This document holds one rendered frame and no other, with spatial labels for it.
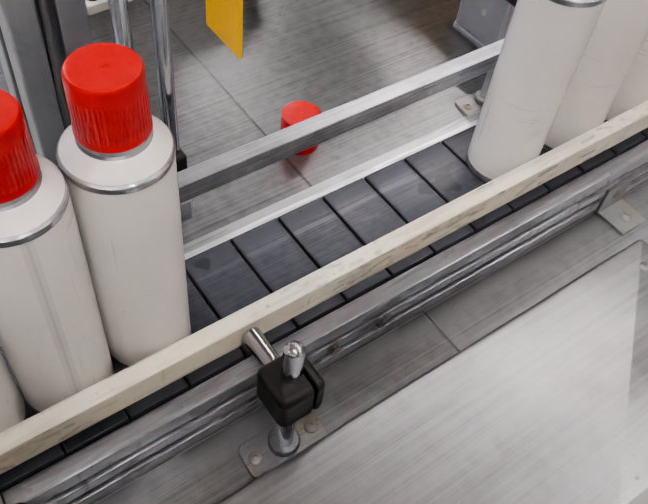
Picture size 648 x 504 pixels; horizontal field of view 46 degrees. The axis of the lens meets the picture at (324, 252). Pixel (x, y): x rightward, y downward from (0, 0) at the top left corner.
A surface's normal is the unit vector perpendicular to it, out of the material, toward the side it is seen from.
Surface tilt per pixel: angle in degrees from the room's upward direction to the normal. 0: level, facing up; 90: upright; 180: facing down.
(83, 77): 2
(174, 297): 90
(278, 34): 0
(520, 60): 90
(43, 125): 90
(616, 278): 0
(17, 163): 90
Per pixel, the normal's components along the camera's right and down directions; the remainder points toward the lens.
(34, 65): 0.58, 0.67
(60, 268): 0.81, 0.51
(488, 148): -0.69, 0.53
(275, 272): 0.09, -0.62
